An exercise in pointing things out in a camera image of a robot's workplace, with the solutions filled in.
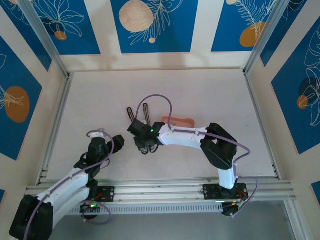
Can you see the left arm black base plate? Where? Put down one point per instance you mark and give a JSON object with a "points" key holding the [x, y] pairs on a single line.
{"points": [[108, 195]]}

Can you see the aluminium mounting rail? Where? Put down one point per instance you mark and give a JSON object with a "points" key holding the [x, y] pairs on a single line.
{"points": [[160, 190]]}

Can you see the aluminium table side rail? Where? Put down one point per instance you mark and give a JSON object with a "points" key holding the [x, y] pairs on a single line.
{"points": [[59, 110], [252, 92]]}

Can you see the blue floral wall poster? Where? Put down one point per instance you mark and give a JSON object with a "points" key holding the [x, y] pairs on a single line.
{"points": [[175, 37], [287, 112], [225, 30], [2, 196], [15, 75], [317, 188], [280, 32], [25, 37], [82, 37]]}

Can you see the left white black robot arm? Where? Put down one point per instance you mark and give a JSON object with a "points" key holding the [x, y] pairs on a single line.
{"points": [[67, 181]]}

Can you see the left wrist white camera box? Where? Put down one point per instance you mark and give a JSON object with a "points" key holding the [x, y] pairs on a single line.
{"points": [[97, 134]]}

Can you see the aluminium frame post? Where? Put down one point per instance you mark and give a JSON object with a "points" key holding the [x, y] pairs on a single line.
{"points": [[43, 32], [268, 32]]}

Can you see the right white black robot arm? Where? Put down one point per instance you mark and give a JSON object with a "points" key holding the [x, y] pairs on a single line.
{"points": [[182, 137]]}

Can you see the pink plastic tray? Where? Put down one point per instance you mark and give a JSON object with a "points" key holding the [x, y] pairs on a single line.
{"points": [[183, 122]]}

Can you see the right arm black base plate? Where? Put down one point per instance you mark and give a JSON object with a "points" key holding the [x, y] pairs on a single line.
{"points": [[210, 192]]}

